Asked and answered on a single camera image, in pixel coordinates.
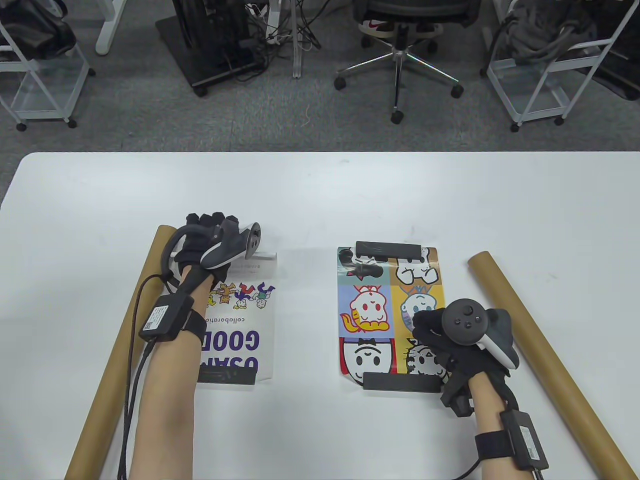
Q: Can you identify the person's left hand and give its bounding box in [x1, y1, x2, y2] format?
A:
[172, 212, 242, 286]

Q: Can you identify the person's right hand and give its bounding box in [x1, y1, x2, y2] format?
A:
[410, 307, 511, 396]

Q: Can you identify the colourful cartoon grid poster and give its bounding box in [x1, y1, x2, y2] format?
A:
[336, 246, 446, 386]

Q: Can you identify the brown cardboard mailing tube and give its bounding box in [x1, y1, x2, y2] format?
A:
[467, 251, 638, 480]
[64, 225, 180, 480]

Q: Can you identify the white poster with purple lettering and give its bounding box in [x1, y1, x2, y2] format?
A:
[195, 250, 278, 385]

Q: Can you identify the person's left forearm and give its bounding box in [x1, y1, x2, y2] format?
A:
[127, 265, 231, 480]

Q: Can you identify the person's right forearm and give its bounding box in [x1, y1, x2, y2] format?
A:
[470, 372, 546, 480]

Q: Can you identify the black bar weight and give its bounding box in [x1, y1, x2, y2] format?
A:
[197, 370, 258, 385]
[363, 372, 446, 392]
[355, 241, 422, 261]

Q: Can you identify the black wrist sensor box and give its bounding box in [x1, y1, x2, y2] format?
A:
[139, 294, 195, 343]
[500, 409, 548, 471]

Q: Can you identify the black wheeled equipment stand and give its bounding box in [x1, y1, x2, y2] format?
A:
[155, 0, 266, 97]

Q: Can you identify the white wheeled cart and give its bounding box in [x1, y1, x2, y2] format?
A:
[482, 0, 640, 132]
[0, 20, 96, 132]

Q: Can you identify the white desk leg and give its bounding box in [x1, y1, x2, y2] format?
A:
[95, 0, 128, 56]
[292, 0, 306, 80]

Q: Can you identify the black office chair chrome base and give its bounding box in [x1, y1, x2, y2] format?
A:
[334, 0, 483, 125]

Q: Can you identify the black bag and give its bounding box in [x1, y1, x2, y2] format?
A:
[0, 0, 78, 61]

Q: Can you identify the grey crumpled cloth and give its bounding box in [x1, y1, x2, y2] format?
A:
[500, 0, 601, 63]

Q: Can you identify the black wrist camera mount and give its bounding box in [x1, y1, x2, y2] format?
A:
[440, 370, 476, 417]

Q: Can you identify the black wrist strap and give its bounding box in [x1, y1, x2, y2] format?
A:
[474, 431, 512, 461]
[177, 310, 207, 346]

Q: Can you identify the tangle of black cables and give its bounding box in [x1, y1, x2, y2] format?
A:
[244, 0, 332, 51]

